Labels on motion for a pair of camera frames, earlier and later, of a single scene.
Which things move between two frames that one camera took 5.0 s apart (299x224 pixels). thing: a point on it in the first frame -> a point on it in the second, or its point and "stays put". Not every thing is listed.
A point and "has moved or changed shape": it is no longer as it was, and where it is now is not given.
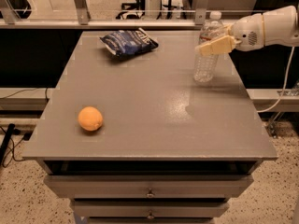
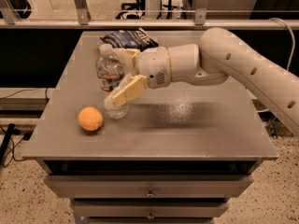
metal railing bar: [113, 24] stays put
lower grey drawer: [149, 208] stays put
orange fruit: [90, 119] stays put
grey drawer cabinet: [130, 136] stays put
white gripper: [247, 35] -> [153, 64]
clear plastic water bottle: [211, 31] has moved or changed shape
